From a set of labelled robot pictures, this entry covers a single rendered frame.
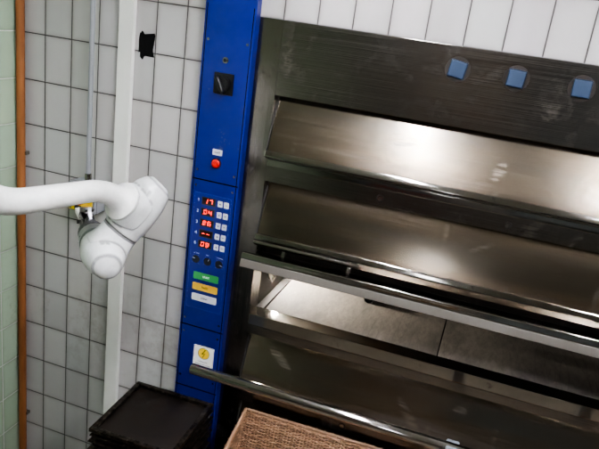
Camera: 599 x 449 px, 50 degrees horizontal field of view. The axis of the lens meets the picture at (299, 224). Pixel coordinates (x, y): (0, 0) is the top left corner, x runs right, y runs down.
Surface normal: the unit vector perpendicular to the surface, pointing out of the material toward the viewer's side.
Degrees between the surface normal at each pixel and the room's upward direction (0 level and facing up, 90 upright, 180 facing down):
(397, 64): 90
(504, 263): 70
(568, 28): 90
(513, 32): 90
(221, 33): 90
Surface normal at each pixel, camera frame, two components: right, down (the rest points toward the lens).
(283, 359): -0.25, -0.07
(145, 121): -0.32, 0.26
